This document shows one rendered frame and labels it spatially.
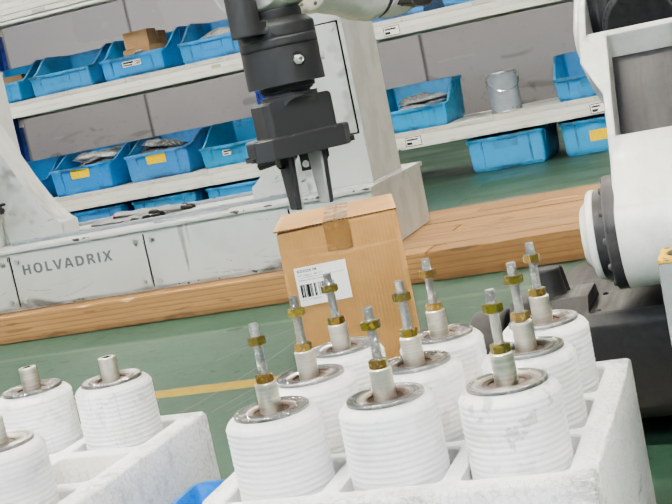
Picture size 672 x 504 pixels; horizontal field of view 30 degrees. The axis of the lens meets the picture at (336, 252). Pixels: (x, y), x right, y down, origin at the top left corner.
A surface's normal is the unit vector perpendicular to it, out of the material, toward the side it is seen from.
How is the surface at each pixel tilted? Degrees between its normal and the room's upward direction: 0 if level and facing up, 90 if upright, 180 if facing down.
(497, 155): 93
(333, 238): 90
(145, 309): 90
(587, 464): 0
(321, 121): 90
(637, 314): 46
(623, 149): 59
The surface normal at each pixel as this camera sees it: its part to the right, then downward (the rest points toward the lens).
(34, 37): -0.30, 0.19
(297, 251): -0.04, 0.14
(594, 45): -0.35, -0.54
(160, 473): 0.92, -0.14
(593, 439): -0.20, -0.97
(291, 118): 0.44, 0.03
